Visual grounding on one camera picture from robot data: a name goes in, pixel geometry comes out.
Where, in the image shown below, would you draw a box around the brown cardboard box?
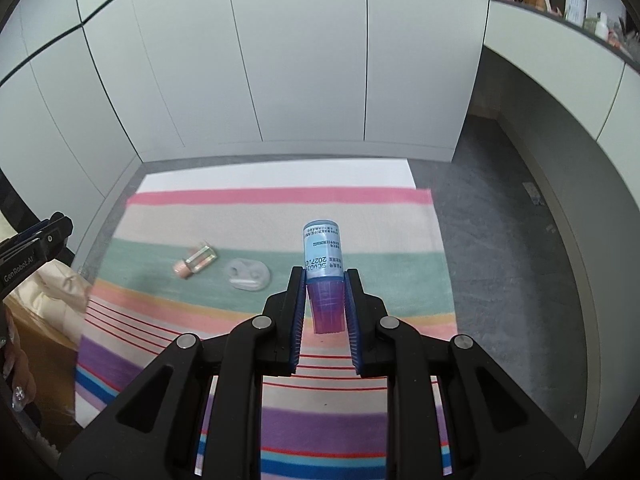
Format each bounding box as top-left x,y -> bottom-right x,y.
10,290 -> 86,428

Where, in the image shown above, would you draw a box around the small pink toy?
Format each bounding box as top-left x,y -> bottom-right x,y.
612,25 -> 640,51

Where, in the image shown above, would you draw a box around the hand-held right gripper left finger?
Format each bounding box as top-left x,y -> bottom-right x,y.
59,266 -> 307,480

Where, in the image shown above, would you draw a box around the white built-in counter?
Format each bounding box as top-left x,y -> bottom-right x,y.
470,0 -> 640,466

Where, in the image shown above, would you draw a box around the clear contact lens case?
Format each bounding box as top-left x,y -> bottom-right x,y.
223,257 -> 271,291

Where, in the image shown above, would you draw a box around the white wardrobe doors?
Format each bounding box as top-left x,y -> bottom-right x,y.
0,0 -> 493,241

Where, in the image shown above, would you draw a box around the striped multicolour cloth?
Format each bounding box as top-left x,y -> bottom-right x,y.
74,187 -> 458,480

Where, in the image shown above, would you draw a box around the person's left hand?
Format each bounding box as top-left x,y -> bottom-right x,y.
0,305 -> 31,413

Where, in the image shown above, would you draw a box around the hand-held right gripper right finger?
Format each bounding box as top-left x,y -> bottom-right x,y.
344,268 -> 586,480

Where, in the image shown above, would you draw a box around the small glass bottle pink cap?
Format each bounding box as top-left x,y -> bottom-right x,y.
172,242 -> 219,279

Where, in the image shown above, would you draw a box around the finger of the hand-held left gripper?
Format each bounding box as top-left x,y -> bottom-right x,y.
0,217 -> 51,243
27,212 -> 75,261

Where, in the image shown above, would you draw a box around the blue bottle with purple cap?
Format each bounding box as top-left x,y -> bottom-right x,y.
301,219 -> 347,336

